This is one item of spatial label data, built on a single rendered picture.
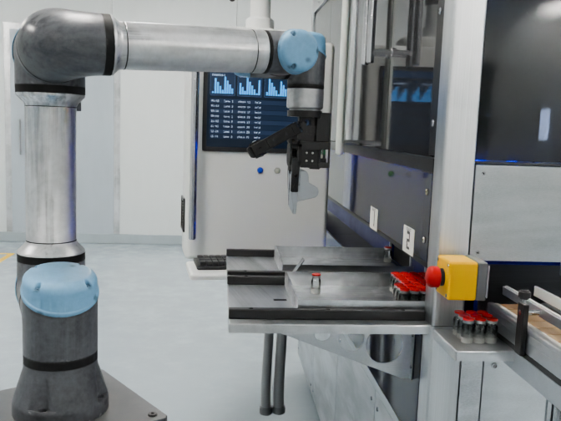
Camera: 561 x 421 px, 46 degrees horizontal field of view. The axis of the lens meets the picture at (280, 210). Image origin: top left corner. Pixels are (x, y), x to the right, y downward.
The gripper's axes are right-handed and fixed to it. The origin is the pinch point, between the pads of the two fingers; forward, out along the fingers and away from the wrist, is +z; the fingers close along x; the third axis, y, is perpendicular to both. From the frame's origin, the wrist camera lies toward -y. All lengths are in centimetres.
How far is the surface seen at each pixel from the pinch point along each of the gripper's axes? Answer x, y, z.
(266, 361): 100, 4, 70
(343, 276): 19.7, 15.7, 19.1
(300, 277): 19.6, 5.1, 19.5
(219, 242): 87, -14, 24
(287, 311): -8.1, -0.7, 20.0
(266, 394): 100, 5, 83
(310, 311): -8.1, 4.0, 19.9
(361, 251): 54, 27, 19
